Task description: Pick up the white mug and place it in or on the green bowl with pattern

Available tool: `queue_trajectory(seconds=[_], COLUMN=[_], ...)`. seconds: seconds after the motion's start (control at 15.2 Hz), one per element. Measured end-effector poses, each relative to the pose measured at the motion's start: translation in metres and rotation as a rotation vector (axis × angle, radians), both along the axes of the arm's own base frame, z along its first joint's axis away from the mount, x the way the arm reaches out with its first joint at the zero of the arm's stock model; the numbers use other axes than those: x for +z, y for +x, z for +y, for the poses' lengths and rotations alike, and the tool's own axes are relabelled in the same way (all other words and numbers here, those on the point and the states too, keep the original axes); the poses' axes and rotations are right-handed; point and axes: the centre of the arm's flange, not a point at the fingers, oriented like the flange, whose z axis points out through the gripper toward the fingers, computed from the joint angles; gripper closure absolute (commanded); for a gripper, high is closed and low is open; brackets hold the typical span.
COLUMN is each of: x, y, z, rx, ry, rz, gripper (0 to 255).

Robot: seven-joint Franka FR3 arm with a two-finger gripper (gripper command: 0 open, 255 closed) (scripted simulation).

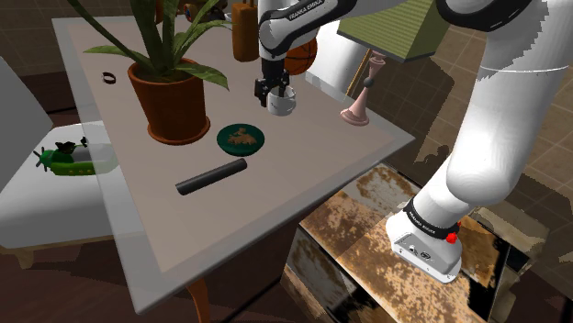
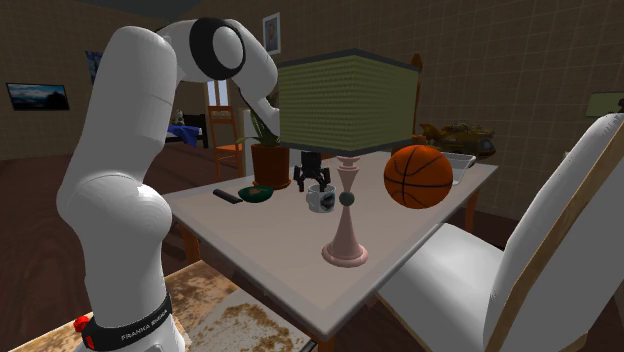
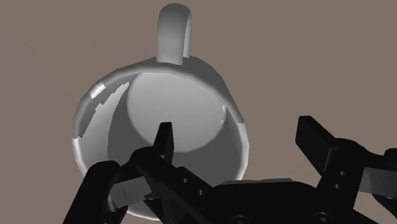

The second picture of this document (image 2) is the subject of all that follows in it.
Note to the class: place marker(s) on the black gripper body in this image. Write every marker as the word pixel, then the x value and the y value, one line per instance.
pixel 311 163

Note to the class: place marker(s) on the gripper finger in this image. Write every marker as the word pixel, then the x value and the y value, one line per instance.
pixel 326 178
pixel 299 180

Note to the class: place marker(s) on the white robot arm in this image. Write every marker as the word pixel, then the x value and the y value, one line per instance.
pixel 117 146

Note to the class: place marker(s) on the white mug with dark print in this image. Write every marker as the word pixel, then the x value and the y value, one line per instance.
pixel 320 201

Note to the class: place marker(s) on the potted plant in brown pot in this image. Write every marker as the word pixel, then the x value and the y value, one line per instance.
pixel 270 166

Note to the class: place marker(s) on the green bowl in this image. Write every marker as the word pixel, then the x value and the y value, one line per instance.
pixel 256 194

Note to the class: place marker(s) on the grey table with wooden legs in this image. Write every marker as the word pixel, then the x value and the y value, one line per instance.
pixel 273 234

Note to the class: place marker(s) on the green shade pink table lamp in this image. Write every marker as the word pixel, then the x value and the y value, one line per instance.
pixel 341 102

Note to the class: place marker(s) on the black remote control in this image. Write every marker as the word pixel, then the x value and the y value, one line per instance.
pixel 227 196

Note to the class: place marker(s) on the orange wooden chair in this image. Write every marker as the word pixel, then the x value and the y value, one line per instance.
pixel 225 146

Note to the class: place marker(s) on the orange basketball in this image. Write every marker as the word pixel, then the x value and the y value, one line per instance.
pixel 418 176

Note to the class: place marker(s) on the window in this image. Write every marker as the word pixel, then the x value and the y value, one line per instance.
pixel 217 92

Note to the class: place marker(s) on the bed with blue cloth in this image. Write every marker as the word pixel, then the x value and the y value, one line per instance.
pixel 187 132

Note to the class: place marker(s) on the clear rectangular container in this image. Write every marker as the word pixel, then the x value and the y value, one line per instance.
pixel 463 166

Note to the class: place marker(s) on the brown fish-shaped figure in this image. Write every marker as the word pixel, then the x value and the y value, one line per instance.
pixel 463 139

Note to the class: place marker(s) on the brown patterned robot stand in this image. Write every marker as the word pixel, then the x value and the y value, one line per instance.
pixel 234 322

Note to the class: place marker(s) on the white chair with wooden trim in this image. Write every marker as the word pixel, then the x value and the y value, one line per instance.
pixel 551 244

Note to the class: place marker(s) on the white-framed portrait wall picture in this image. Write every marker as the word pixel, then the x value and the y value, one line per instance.
pixel 271 33

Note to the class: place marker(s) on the blue wall picture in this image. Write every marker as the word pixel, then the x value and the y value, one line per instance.
pixel 93 66

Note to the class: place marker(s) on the landscape wall picture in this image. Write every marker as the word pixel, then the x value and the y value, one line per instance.
pixel 38 96

